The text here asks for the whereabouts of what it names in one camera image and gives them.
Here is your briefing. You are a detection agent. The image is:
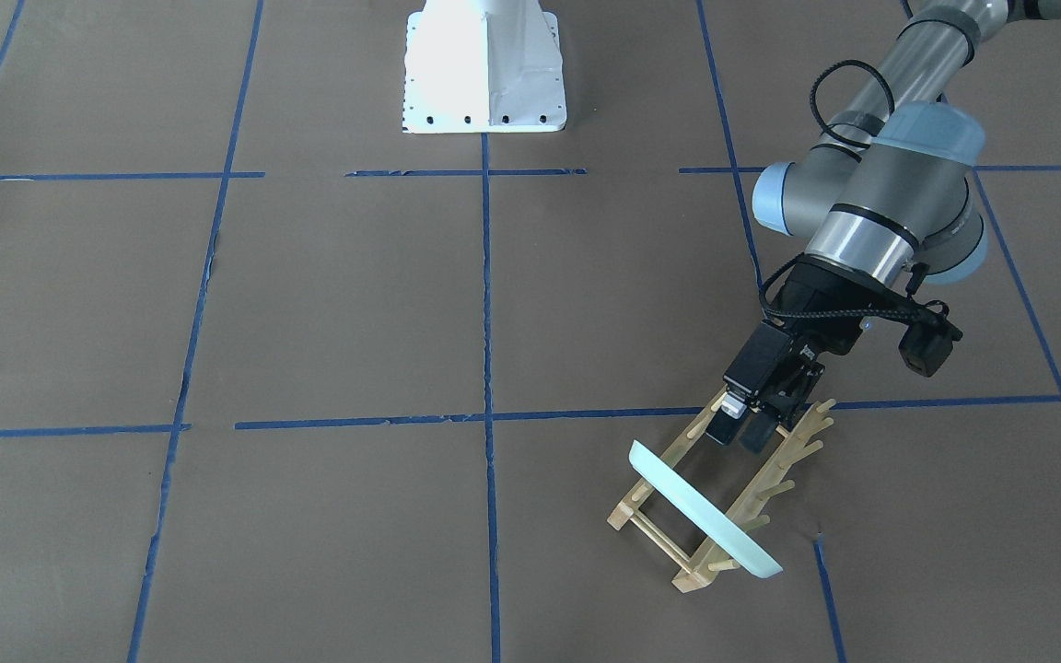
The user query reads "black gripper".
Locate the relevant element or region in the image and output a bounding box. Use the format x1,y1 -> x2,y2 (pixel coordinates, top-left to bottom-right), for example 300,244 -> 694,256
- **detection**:
707,259 -> 890,454

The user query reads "light green round plate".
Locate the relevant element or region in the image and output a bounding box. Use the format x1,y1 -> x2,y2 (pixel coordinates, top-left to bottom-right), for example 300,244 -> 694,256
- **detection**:
630,440 -> 783,578

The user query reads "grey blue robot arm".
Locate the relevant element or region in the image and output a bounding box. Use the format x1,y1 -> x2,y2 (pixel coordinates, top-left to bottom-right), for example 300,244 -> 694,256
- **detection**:
705,1 -> 1061,452

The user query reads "wooden dish rack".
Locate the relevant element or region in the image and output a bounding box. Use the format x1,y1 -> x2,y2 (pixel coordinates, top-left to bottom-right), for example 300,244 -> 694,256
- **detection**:
607,388 -> 837,593

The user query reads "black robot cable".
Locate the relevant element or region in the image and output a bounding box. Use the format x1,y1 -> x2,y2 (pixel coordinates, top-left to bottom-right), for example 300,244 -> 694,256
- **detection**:
759,59 -> 950,332

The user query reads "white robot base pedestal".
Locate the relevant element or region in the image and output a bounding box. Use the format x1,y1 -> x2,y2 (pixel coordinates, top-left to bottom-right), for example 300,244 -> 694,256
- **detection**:
402,1 -> 568,134

